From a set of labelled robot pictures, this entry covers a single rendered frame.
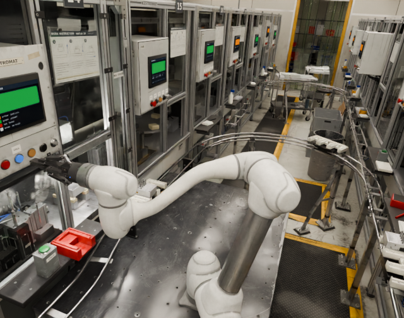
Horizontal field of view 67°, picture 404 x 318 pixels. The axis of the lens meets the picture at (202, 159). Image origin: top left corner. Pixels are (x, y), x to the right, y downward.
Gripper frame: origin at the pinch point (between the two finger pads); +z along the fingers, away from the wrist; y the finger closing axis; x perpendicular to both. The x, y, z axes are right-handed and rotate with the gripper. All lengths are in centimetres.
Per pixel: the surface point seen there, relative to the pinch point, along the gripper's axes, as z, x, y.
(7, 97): 8.3, 0.8, 24.5
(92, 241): -7, -15, -48
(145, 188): -4, -71, -49
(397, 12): -253, -868, 85
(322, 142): -113, -230, -53
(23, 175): 6.8, 2.7, -5.5
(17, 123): 8.3, -0.7, 14.2
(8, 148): 10.6, 3.3, 5.2
